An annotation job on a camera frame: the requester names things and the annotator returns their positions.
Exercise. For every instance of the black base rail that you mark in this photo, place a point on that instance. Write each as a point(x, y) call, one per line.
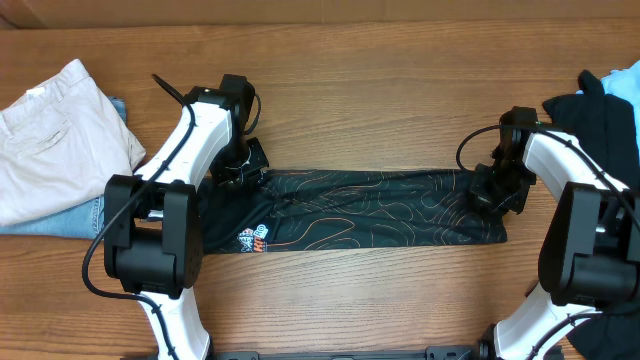
point(350, 352)

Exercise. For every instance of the black printed cycling jersey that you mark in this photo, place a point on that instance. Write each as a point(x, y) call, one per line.
point(297, 210)

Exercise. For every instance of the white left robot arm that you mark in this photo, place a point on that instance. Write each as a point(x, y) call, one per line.
point(153, 242)

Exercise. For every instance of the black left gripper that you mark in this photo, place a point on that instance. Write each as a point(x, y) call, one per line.
point(252, 174)

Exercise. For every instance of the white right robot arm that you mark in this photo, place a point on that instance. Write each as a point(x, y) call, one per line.
point(589, 260)

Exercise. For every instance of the black garment pile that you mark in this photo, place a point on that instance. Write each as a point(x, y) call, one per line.
point(604, 338)

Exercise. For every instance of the light blue garment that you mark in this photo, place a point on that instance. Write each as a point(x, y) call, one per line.
point(625, 85)

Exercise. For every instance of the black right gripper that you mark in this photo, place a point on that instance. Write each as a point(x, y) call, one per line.
point(480, 196)

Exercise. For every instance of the beige folded trousers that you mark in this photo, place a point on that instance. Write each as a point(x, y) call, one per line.
point(60, 144)

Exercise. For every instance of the blue folded jeans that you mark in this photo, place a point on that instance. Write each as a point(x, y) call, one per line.
point(82, 221)

